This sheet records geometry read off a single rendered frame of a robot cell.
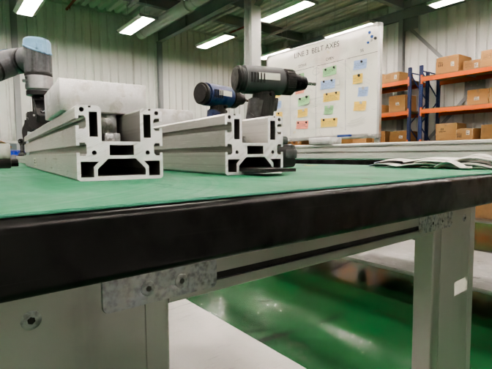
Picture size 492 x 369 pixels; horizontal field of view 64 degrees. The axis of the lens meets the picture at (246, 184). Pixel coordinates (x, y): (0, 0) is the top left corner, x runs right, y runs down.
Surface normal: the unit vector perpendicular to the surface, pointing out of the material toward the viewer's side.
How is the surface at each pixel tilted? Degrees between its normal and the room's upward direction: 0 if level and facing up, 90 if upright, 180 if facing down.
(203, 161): 90
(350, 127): 90
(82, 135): 90
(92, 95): 90
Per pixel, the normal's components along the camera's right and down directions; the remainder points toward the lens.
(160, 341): 0.61, 0.06
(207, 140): -0.84, 0.05
